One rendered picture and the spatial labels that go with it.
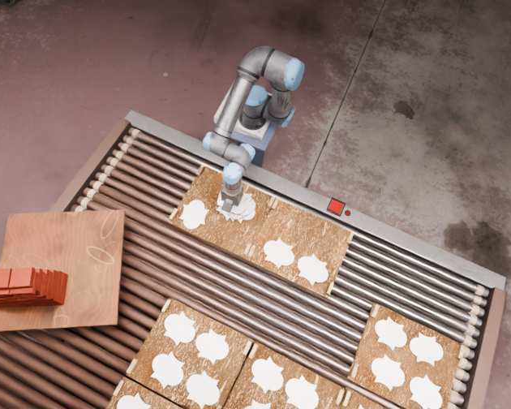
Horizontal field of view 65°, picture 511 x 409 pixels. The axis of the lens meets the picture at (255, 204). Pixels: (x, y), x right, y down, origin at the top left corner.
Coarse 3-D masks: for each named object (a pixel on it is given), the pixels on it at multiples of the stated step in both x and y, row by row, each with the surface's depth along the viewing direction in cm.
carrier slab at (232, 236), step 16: (208, 176) 200; (192, 192) 196; (208, 192) 196; (256, 192) 198; (208, 208) 193; (256, 208) 194; (176, 224) 189; (208, 224) 190; (224, 224) 190; (240, 224) 190; (256, 224) 191; (208, 240) 186; (224, 240) 187; (240, 240) 187; (240, 256) 185
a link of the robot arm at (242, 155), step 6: (234, 144) 167; (246, 144) 167; (228, 150) 165; (234, 150) 165; (240, 150) 166; (246, 150) 166; (252, 150) 167; (228, 156) 166; (234, 156) 165; (240, 156) 165; (246, 156) 165; (252, 156) 168; (234, 162) 163; (240, 162) 164; (246, 162) 165; (246, 168) 166
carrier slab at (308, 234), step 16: (288, 208) 195; (272, 224) 191; (288, 224) 192; (304, 224) 192; (320, 224) 193; (256, 240) 188; (272, 240) 188; (288, 240) 188; (304, 240) 189; (320, 240) 189; (336, 240) 190; (256, 256) 184; (320, 256) 186; (336, 256) 186; (272, 272) 183; (288, 272) 182; (336, 272) 183; (320, 288) 180
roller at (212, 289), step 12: (132, 252) 185; (144, 252) 184; (156, 264) 183; (168, 264) 183; (180, 276) 181; (192, 276) 181; (204, 288) 180; (216, 288) 179; (228, 300) 178; (240, 300) 178; (252, 312) 176; (264, 312) 176; (276, 324) 175; (288, 324) 175; (300, 336) 173; (312, 336) 173; (324, 348) 172; (336, 348) 172; (348, 360) 170; (456, 408) 165
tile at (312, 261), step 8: (304, 256) 185; (312, 256) 185; (304, 264) 183; (312, 264) 183; (320, 264) 184; (304, 272) 182; (312, 272) 182; (320, 272) 182; (312, 280) 180; (320, 280) 181
